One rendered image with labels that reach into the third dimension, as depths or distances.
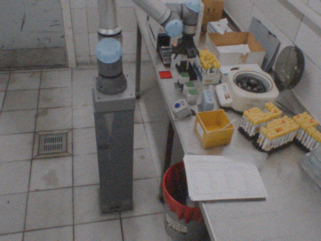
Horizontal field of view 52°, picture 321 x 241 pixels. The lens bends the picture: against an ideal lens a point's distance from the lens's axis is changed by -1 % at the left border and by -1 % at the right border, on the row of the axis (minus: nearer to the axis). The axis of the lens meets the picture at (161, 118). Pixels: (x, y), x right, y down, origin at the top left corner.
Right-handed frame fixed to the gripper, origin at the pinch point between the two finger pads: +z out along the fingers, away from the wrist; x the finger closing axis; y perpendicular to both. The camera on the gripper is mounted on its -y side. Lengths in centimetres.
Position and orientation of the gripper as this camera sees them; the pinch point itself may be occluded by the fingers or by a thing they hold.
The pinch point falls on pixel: (185, 68)
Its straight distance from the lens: 174.7
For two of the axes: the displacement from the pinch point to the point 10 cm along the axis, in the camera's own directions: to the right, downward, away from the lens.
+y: -2.3, -6.5, 7.2
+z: -0.7, 7.5, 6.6
